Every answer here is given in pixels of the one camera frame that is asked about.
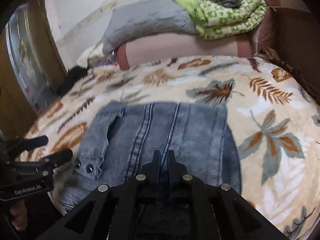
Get cream white pillow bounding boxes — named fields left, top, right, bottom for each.
left=76, top=40, right=109, bottom=68

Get green patterned quilt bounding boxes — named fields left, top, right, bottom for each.
left=174, top=0, right=267, bottom=40

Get blue denim jeans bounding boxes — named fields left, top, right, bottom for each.
left=59, top=101, right=242, bottom=211

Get pink sofa armrest cushion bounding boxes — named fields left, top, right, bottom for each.
left=117, top=33, right=253, bottom=70

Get wooden door with glass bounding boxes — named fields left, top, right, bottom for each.
left=1, top=0, right=66, bottom=138

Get leaf-patterned cream blanket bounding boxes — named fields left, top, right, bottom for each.
left=20, top=56, right=319, bottom=239

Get brown sofa backrest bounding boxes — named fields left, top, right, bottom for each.
left=251, top=0, right=319, bottom=102

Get black cloth on sofa edge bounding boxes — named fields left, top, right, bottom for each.
left=56, top=66, right=88, bottom=97

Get grey quilted pillow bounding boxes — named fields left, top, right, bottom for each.
left=102, top=0, right=198, bottom=55

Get person's left hand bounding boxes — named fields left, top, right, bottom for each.
left=10, top=199, right=28, bottom=231

